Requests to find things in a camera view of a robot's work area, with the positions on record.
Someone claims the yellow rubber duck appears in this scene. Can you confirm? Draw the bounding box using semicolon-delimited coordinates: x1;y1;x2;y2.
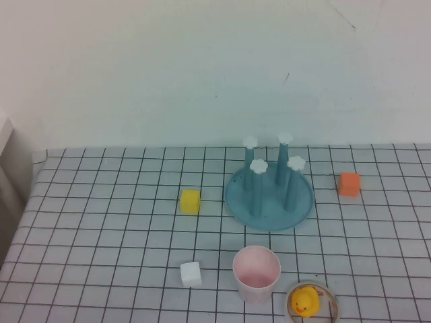
290;287;321;318

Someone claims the white tape roll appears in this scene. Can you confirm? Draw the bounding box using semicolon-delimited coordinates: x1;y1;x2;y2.
284;281;343;323

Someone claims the orange foam cube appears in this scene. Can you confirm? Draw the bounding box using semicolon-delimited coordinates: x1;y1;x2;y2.
337;172;362;197

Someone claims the white foam cube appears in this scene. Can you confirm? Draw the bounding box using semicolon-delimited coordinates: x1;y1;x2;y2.
180;261;203;288

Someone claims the white black-grid tablecloth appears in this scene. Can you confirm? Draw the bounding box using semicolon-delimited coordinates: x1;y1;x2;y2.
0;143;431;323

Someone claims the blue cup stand with pegs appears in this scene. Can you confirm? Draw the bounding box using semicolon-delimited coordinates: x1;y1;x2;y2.
224;133;316;232

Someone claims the pink plastic cup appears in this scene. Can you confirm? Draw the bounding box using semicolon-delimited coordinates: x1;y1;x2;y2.
232;245;282;303

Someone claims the yellow foam cube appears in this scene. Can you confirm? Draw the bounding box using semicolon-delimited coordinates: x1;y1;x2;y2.
180;189;202;215

